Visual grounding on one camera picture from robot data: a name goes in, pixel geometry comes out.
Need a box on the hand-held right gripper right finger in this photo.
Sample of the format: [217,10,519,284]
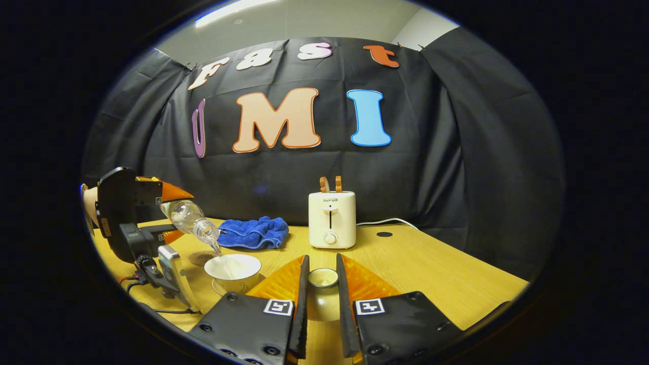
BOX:
[336,253,463,365]

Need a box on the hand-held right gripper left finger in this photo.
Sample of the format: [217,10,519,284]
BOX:
[189,254,310,365]

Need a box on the clear glass water bottle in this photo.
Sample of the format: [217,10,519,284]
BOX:
[160,199,221,247]

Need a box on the round brown coaster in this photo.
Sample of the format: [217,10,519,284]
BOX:
[188,249,219,267]

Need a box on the cream ceramic teacup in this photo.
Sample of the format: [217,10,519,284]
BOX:
[204,253,263,295]

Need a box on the cream ceramic saucer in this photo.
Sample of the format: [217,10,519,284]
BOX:
[211,274,267,297]

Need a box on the blue towel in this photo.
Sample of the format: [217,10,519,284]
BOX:
[217,216,290,250]

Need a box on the white toaster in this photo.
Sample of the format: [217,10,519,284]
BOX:
[308,191,357,249]

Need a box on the black backdrop cloth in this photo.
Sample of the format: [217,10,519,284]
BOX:
[81,26,566,279]

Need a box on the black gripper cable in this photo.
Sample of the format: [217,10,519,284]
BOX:
[126,280,203,315]

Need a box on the white toaster cable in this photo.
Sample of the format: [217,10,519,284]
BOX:
[356,218,420,231]

